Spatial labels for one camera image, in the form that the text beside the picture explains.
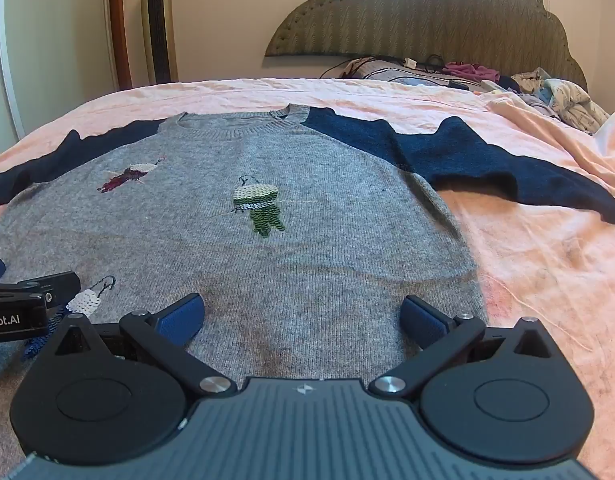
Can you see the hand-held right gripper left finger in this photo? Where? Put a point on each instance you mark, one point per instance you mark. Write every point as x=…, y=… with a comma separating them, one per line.
x=181, y=318

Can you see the brown wooden door frame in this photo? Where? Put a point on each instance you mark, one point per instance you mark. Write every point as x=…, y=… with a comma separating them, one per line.
x=118, y=25

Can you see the striped olive pillow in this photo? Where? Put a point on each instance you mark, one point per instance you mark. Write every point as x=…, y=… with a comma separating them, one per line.
x=437, y=15

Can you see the pile of patterned clothes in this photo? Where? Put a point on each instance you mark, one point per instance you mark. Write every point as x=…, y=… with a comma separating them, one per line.
x=562, y=95

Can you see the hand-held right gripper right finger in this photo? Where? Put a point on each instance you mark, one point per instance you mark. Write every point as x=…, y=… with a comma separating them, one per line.
x=421, y=318

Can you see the grey striped pillow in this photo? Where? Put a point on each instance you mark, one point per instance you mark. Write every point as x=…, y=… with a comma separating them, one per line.
x=382, y=71

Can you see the magenta cloth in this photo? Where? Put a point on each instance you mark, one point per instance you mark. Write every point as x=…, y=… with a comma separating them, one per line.
x=467, y=71

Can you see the white charger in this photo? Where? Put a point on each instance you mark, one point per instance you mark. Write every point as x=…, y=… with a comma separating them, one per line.
x=411, y=63

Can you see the pink bed sheet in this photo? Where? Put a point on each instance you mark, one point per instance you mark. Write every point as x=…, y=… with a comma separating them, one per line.
x=537, y=270

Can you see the grey sweater navy sleeves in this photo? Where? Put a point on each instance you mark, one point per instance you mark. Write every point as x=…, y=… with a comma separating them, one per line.
x=307, y=210

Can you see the gold tower heater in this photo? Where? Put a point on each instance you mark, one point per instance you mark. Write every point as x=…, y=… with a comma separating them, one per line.
x=157, y=30

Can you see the white door flower stickers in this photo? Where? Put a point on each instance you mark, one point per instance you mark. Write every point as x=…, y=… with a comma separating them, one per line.
x=52, y=40

